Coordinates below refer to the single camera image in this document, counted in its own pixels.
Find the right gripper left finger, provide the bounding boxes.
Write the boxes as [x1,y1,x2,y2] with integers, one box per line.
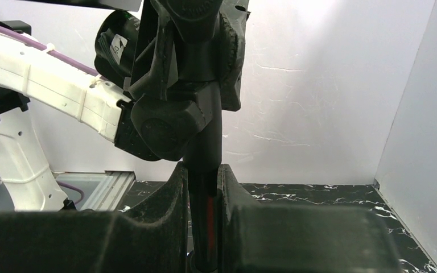
[0,163,188,272]

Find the black music stand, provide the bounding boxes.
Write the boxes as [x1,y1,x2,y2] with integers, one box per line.
[131,1,222,272]

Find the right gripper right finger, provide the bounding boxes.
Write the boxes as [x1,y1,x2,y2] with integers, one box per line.
[218,164,402,272]

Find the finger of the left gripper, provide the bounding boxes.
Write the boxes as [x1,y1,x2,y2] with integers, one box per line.
[125,1,175,101]
[218,0,250,111]

